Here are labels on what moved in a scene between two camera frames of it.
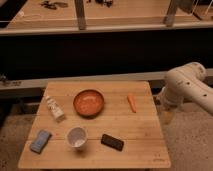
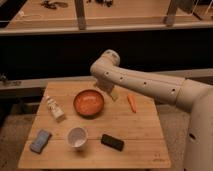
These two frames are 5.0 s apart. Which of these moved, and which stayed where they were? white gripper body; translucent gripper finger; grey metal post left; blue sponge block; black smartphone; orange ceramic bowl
Moved: translucent gripper finger; white gripper body
Stayed: orange ceramic bowl; blue sponge block; black smartphone; grey metal post left
